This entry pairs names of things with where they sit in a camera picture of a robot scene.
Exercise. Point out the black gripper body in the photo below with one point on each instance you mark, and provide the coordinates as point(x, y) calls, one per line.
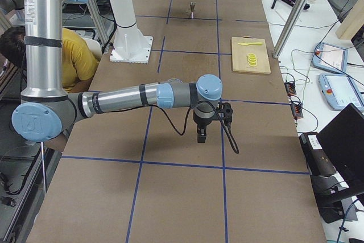
point(201, 122)

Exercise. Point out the steel double jigger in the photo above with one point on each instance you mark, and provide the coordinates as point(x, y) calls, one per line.
point(191, 10)

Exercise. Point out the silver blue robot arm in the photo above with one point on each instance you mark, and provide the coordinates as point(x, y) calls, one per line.
point(46, 109)

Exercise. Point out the wooden cutting board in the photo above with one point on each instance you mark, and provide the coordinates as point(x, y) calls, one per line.
point(240, 60)

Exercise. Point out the yellow plastic knife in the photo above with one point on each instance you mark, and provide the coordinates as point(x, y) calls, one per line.
point(250, 43)

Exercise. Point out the orange circuit board far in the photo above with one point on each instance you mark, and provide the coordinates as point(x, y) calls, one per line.
point(290, 88)

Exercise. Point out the orange circuit board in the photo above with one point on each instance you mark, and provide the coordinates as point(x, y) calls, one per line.
point(296, 109)
point(290, 88)

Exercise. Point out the orange circuit board near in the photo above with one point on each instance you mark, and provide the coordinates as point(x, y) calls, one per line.
point(296, 109)

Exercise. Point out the black box with label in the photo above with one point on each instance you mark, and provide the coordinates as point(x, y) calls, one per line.
point(318, 162)

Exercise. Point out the person in yellow shirt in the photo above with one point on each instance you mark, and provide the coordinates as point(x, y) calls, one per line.
point(79, 65)

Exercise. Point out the blue teach pendant far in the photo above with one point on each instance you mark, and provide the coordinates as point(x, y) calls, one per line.
point(330, 58)

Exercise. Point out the blue teach pendant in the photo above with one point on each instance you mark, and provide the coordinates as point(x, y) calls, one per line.
point(339, 91)
point(330, 58)

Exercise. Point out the blue teach pendant near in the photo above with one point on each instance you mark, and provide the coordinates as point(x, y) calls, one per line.
point(339, 91)

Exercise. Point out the black monitor with stand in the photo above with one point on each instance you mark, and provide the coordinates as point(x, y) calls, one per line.
point(342, 141)

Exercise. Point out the light wooden plank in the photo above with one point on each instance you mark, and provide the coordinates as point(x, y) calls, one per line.
point(352, 23)

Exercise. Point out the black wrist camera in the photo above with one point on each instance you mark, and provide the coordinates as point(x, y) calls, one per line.
point(224, 108)

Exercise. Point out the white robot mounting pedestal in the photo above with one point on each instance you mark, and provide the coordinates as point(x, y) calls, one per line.
point(129, 44)

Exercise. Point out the aluminium frame post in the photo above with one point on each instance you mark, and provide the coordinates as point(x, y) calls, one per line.
point(288, 27)

